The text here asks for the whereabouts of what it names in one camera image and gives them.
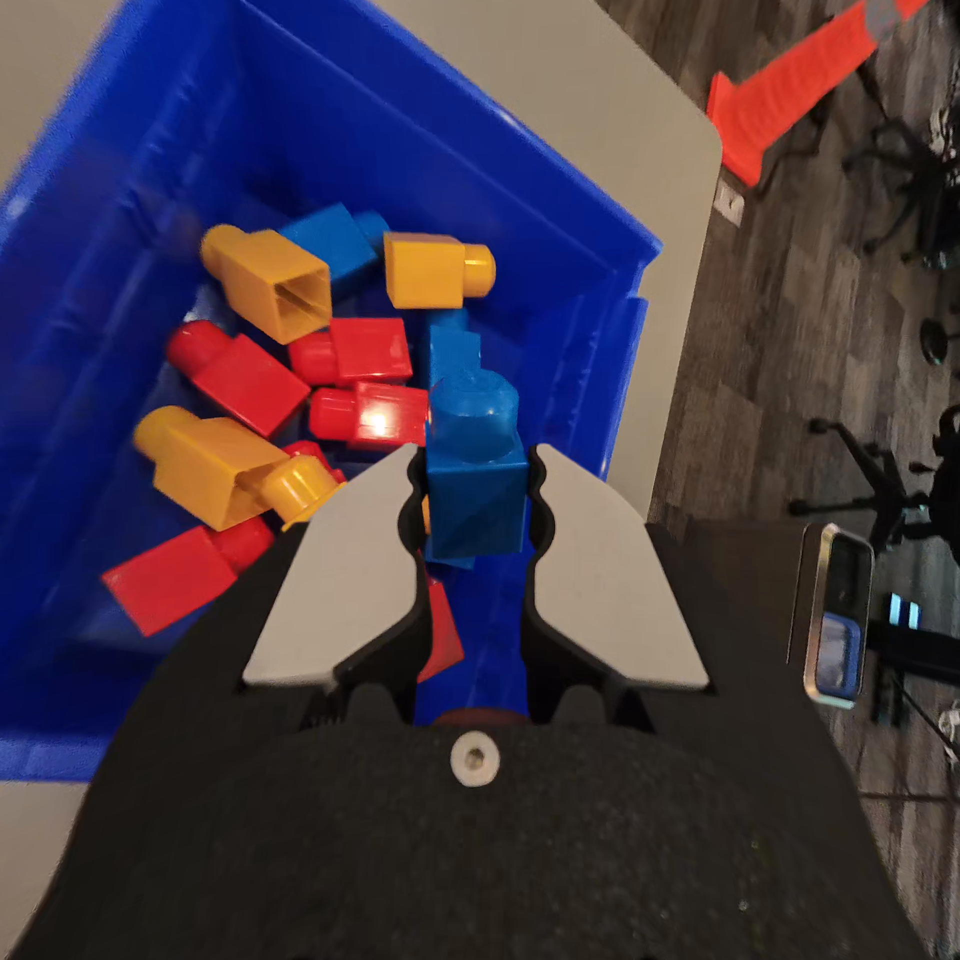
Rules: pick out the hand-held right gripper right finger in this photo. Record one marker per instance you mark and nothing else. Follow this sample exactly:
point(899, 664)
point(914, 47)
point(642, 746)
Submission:
point(607, 592)

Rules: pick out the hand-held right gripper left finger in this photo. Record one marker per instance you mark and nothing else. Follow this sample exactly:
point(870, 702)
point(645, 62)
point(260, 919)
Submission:
point(341, 592)

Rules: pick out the blue mega block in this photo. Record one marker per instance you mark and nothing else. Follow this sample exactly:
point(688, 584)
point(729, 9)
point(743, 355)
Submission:
point(476, 495)

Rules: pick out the pile of blocks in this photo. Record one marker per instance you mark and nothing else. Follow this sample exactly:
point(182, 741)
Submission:
point(247, 382)

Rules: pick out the blue plastic bin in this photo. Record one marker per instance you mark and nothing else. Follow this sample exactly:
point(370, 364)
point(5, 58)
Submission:
point(112, 225)

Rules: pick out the silver-edged black device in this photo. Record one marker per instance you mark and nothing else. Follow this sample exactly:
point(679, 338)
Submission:
point(832, 622)

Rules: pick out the black office chair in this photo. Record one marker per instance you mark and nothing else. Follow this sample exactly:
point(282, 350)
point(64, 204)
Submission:
point(885, 480)
point(922, 180)

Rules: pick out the orange traffic cone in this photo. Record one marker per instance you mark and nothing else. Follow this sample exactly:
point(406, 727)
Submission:
point(787, 82)

